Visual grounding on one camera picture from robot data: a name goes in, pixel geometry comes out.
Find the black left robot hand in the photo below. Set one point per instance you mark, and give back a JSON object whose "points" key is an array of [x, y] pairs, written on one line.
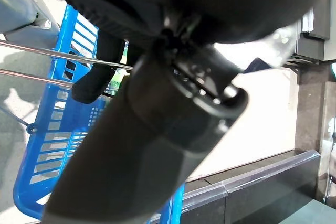
{"points": [[136, 150]]}

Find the blue plastic shopping basket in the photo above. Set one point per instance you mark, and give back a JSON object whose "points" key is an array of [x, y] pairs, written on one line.
{"points": [[63, 140]]}

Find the grey left robot leg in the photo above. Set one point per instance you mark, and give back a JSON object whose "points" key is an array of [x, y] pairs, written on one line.
{"points": [[15, 3]]}

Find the green soda can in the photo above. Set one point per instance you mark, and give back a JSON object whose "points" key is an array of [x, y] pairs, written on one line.
{"points": [[118, 82]]}

